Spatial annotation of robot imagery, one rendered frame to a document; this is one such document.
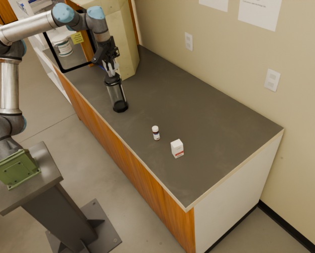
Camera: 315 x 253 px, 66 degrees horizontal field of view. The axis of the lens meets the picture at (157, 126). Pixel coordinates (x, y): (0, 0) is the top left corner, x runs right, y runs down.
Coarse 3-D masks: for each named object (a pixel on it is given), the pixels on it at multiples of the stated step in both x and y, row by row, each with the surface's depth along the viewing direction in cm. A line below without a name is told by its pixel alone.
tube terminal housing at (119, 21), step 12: (108, 0) 143; (120, 0) 150; (108, 12) 146; (120, 12) 151; (108, 24) 150; (120, 24) 155; (132, 24) 175; (120, 36) 160; (132, 36) 176; (120, 48) 164; (132, 48) 176; (120, 60) 169; (132, 60) 177; (120, 72) 175; (132, 72) 181
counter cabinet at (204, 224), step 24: (72, 96) 241; (96, 120) 197; (120, 144) 167; (120, 168) 226; (144, 168) 144; (240, 168) 121; (264, 168) 148; (144, 192) 187; (216, 192) 119; (240, 192) 144; (168, 216) 159; (192, 216) 117; (216, 216) 141; (240, 216) 179; (192, 240) 139; (216, 240) 173
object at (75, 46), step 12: (48, 36) 167; (60, 36) 171; (72, 36) 174; (84, 36) 178; (60, 48) 176; (72, 48) 179; (84, 48) 183; (60, 60) 181; (72, 60) 185; (84, 60) 189
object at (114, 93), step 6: (120, 78) 142; (108, 84) 139; (108, 90) 145; (114, 90) 143; (120, 90) 145; (114, 96) 146; (120, 96) 147; (114, 102) 150; (120, 102) 150; (120, 108) 153
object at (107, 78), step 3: (108, 72) 138; (108, 75) 141; (111, 75) 140; (117, 75) 140; (105, 78) 140; (108, 78) 139; (111, 78) 139; (114, 78) 139; (117, 78) 140; (108, 81) 139; (111, 81) 139; (114, 81) 140
